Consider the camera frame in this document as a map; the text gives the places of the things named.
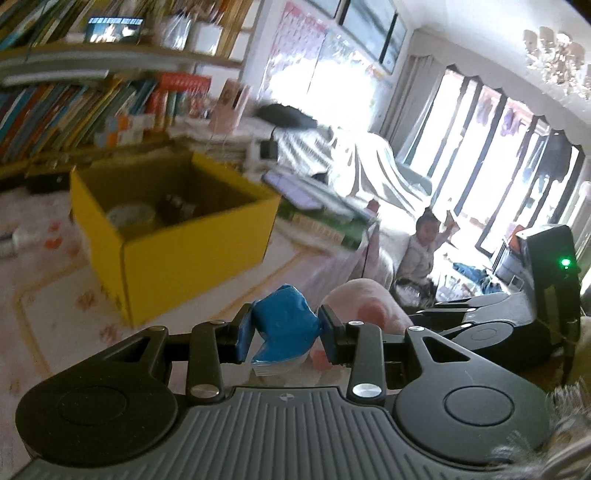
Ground blue plastic packet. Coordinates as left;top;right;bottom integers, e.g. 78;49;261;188
249;284;320;377

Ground yellow cardboard box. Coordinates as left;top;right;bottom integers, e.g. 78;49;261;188
69;150;282;326

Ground white bookshelf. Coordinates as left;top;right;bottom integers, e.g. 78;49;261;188
0;0;245;93

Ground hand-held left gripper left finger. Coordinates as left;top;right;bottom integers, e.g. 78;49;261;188
99;304;254;401

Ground pink checked cloth desktop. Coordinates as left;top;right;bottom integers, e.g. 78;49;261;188
0;185;398;402

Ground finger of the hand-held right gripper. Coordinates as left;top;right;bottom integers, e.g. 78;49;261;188
409;311;481;334
436;293;525;312

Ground black case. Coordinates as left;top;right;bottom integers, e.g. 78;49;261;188
25;166;70;192

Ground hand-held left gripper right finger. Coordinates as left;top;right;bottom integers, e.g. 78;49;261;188
318;305;467;402

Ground white curtain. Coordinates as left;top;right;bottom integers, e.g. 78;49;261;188
379;55;444;162

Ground wall chart poster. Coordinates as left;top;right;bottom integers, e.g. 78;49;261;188
261;0;333;102

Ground pink pig plush toy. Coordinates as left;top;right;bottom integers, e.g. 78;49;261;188
321;277;414;335

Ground white storage boxes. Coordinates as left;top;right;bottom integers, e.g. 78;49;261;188
157;14;222;54

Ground orange and white small box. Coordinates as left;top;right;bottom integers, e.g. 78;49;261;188
95;129;144;147
95;115;155;133

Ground yellow tape roll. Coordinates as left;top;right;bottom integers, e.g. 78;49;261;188
107;203;157;232

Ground red boxed book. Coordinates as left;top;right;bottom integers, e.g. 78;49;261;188
159;71;212;94

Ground row of leaning colourful books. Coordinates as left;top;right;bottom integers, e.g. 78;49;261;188
0;78;158;162

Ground white covered sofa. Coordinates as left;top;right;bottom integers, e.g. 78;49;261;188
277;124;435;296

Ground grey fuzzy sleeve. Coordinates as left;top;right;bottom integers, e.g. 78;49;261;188
487;383;591;480

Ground crystal chandelier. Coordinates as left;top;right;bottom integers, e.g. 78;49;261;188
522;28;591;97

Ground stack of books and papers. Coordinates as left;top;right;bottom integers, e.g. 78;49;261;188
263;168;379;252

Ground dark framed glass doors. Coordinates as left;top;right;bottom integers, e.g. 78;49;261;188
388;69;587;259

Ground row of upright books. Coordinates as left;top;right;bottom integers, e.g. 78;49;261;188
148;90;195;130

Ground framed wall picture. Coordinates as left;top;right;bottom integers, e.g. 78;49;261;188
305;0;347;19
341;0;399;63
381;16;409;75

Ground tablet with lit screen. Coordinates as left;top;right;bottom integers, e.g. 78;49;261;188
88;16;145;44

